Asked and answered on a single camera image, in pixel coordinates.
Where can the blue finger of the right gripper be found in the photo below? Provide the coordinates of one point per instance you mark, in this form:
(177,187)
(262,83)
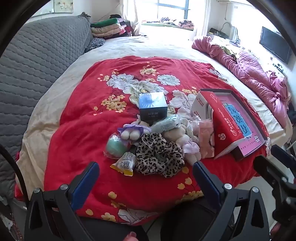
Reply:
(287,159)
(268,171)

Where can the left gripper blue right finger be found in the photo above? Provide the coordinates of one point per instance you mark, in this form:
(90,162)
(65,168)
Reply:
(210,185)

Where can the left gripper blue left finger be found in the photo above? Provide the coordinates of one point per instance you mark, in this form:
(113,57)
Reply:
(82,184)

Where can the yellow white snack packet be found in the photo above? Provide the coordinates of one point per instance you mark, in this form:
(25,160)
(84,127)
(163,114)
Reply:
(125,164)

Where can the pink cloth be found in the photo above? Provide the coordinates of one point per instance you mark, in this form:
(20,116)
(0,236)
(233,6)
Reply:
(206,139)

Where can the green ball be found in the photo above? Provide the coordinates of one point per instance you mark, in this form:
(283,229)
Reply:
(116,147)

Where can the plush bear pink dress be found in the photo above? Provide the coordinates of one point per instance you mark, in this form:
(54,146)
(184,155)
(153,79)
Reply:
(177,133)

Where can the leopard print scrunchie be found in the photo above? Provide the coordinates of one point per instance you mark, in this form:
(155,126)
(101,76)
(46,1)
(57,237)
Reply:
(154,155)

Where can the plush bear purple dress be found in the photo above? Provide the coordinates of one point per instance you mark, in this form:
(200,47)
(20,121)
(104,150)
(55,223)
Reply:
(134,130)

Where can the green white tissue pack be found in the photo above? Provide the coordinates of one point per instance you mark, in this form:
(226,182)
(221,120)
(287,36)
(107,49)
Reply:
(166,124)

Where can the person's hand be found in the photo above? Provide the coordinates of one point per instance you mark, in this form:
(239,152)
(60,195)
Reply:
(132,236)

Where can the pink quilted comforter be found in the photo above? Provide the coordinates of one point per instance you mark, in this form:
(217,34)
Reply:
(269,87)

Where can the red floral blanket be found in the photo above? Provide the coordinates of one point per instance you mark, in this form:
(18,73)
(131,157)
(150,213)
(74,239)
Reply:
(107,98)

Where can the dark blue square box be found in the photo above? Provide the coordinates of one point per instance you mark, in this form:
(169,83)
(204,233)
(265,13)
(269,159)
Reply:
(152,107)

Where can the grey quilted headboard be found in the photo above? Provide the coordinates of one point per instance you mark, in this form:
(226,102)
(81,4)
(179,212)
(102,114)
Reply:
(39,70)

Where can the dark patterned pillow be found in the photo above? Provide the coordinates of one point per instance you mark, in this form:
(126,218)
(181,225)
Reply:
(94,43)

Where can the stack of folded clothes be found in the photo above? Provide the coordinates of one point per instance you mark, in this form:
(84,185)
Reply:
(114,27)

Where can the framed floral picture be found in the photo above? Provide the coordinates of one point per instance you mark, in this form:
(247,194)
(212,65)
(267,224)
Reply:
(63,6)

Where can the black wall television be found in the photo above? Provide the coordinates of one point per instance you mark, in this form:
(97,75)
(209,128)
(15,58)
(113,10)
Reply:
(276,44)

